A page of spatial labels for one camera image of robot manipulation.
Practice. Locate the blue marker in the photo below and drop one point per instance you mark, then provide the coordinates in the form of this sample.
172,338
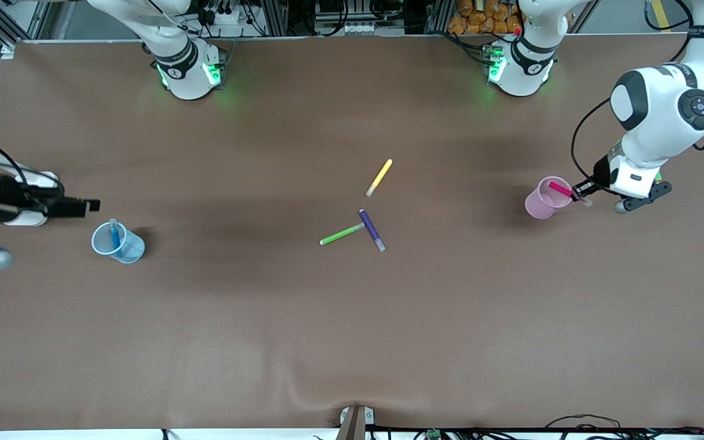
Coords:
115,235

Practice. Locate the blue plastic cup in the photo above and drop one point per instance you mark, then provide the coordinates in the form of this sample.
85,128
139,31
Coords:
132,252

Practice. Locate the green marker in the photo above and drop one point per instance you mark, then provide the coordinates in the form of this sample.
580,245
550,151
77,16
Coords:
340,234

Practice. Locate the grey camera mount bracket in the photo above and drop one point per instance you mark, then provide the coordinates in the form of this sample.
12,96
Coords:
352,425

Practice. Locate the pink marker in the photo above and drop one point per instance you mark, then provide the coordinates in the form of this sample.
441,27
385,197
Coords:
560,188

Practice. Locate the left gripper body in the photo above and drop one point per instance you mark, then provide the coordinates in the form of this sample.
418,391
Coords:
601,171

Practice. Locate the orange snack bags pile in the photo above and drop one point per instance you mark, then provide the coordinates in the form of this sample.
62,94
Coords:
474,24

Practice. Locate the yellow marker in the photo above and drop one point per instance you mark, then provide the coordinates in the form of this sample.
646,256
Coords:
380,176

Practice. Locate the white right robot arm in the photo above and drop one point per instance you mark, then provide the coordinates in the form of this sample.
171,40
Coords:
181,79

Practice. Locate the brown table mat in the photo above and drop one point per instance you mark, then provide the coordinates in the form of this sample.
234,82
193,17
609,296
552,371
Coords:
352,336

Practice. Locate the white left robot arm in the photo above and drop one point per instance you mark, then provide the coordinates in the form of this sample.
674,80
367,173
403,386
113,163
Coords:
657,104

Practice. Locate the aluminium frame bar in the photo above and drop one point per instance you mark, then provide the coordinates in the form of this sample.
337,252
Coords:
40,18

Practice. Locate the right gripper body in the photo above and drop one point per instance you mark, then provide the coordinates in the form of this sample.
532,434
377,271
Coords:
2,197

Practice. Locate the purple marker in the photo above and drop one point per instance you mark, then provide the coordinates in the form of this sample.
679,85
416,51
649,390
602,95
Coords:
370,227

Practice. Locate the white ridged connector strip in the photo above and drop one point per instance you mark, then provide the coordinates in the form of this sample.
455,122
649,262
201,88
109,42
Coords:
358,29

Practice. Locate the pink plastic cup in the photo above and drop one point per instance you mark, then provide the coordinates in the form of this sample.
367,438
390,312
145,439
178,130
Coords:
538,205

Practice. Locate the white power strip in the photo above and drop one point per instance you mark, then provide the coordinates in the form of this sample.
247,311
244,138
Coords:
230,17

